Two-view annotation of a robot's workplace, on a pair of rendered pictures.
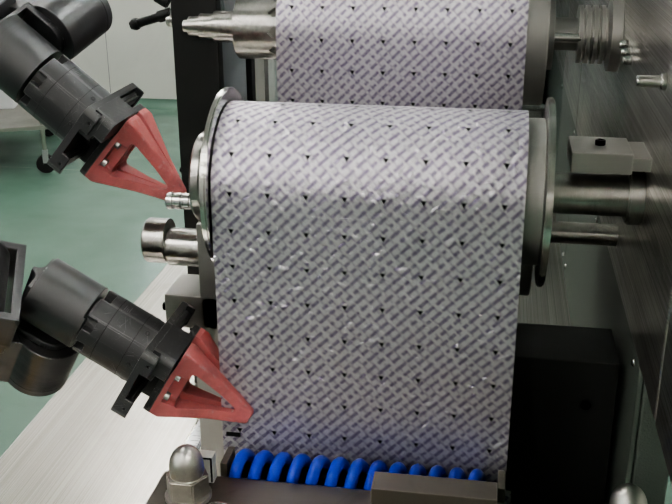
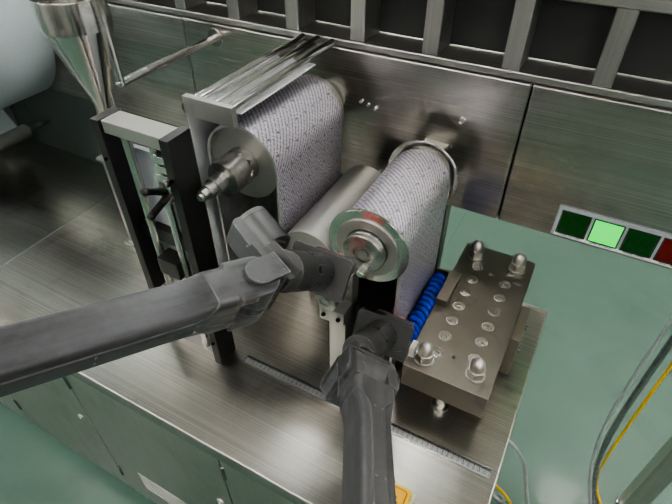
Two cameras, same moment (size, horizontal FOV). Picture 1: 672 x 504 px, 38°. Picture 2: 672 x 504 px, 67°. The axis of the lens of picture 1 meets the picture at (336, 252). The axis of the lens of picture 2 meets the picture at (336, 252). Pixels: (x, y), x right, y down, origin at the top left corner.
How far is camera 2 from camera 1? 0.99 m
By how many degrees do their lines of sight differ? 62
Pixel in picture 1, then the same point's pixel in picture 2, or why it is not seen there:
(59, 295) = (379, 343)
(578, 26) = not seen: hidden behind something
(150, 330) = (389, 324)
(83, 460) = (274, 427)
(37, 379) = not seen: hidden behind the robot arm
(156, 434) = (265, 390)
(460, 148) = (434, 176)
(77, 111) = (332, 269)
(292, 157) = (413, 218)
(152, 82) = not seen: outside the picture
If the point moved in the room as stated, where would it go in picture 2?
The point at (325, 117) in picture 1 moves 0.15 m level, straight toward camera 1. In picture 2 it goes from (402, 195) to (492, 212)
